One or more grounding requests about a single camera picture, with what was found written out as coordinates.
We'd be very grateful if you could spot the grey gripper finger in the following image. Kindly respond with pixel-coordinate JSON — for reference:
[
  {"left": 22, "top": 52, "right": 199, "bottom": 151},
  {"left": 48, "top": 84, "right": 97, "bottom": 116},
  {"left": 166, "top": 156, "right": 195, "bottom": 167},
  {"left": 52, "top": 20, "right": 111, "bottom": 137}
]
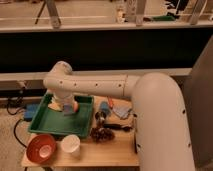
[{"left": 62, "top": 105, "right": 75, "bottom": 115}]

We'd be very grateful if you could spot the yellow orange sponge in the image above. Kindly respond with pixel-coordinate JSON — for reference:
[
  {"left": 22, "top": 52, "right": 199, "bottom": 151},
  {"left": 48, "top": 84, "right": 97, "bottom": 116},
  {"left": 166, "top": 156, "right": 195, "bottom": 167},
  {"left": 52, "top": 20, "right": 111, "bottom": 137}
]
[{"left": 47, "top": 100, "right": 80, "bottom": 113}]

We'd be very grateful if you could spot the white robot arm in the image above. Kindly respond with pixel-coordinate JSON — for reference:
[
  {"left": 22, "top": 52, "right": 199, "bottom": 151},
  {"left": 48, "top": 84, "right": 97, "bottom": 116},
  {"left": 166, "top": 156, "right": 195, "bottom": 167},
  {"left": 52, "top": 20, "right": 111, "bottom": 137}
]
[{"left": 43, "top": 61, "right": 195, "bottom": 171}]

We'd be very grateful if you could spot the green plastic tray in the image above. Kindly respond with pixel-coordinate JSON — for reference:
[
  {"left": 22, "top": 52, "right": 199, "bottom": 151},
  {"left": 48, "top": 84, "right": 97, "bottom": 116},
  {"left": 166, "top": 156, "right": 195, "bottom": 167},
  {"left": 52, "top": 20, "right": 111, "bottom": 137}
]
[{"left": 28, "top": 94, "right": 94, "bottom": 138}]

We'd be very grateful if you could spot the blue power box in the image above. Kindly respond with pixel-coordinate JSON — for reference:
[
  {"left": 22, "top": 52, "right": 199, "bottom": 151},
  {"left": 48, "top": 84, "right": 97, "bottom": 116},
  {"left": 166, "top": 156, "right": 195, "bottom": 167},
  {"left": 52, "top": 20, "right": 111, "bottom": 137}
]
[{"left": 24, "top": 104, "right": 38, "bottom": 121}]

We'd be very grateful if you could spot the white cup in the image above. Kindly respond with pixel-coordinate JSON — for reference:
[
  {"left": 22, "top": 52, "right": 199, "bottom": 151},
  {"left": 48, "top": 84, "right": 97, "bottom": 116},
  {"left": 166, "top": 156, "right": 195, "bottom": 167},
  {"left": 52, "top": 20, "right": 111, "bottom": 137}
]
[{"left": 61, "top": 135, "right": 80, "bottom": 156}]

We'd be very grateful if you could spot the brown pine cone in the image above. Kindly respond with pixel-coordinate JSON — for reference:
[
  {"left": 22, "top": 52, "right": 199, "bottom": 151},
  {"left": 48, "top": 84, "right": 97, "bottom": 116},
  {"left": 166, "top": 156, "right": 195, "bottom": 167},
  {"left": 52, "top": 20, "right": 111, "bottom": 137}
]
[{"left": 90, "top": 127, "right": 115, "bottom": 142}]

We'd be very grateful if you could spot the orange marker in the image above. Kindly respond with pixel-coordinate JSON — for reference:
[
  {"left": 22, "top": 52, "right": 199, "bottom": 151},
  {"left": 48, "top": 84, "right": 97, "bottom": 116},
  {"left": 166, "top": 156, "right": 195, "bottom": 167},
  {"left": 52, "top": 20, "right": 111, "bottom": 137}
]
[{"left": 107, "top": 97, "right": 114, "bottom": 109}]

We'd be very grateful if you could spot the red bowl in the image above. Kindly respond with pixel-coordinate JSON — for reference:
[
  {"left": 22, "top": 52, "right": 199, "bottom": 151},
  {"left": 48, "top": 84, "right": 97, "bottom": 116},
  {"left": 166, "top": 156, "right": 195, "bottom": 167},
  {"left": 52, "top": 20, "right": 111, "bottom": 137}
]
[{"left": 26, "top": 134, "right": 56, "bottom": 164}]

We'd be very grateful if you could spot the blue grey cloth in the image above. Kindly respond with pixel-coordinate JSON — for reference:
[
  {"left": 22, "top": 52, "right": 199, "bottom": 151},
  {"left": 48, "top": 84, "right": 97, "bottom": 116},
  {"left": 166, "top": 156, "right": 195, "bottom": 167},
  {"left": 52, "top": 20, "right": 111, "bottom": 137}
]
[{"left": 113, "top": 106, "right": 132, "bottom": 120}]

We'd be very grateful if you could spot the wooden table board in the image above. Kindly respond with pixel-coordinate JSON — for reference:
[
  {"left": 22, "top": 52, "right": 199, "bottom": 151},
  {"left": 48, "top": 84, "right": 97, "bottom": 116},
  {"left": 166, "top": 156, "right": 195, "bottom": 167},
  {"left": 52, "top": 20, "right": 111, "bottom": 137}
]
[{"left": 21, "top": 95, "right": 140, "bottom": 168}]

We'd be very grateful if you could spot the blue handled tool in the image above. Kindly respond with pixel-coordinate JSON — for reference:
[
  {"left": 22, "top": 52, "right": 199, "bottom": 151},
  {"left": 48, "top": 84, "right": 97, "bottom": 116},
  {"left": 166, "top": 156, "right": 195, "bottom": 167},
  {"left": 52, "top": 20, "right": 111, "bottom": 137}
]
[{"left": 95, "top": 101, "right": 110, "bottom": 125}]

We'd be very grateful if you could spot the black handled brush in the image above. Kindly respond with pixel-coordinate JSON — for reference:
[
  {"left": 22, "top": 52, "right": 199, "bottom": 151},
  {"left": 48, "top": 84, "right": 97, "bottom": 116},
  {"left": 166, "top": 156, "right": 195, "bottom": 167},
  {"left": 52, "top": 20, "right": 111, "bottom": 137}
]
[{"left": 103, "top": 124, "right": 132, "bottom": 132}]

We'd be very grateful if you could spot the black cable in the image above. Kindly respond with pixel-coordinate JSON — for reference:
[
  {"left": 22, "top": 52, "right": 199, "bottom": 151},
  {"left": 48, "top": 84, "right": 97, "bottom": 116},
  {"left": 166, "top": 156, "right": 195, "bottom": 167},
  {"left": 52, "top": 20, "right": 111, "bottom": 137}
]
[{"left": 5, "top": 87, "right": 28, "bottom": 148}]

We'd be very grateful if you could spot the grey metal frame leg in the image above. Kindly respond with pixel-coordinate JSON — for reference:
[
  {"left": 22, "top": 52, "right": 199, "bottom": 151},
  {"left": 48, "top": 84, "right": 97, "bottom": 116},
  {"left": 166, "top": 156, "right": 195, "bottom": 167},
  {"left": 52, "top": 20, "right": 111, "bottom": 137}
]
[{"left": 35, "top": 0, "right": 61, "bottom": 29}]

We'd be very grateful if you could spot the grey metal frame post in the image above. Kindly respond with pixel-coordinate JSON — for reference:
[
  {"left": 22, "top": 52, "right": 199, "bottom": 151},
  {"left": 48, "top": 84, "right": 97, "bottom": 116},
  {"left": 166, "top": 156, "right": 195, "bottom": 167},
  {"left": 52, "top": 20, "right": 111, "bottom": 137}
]
[{"left": 124, "top": 0, "right": 148, "bottom": 27}]

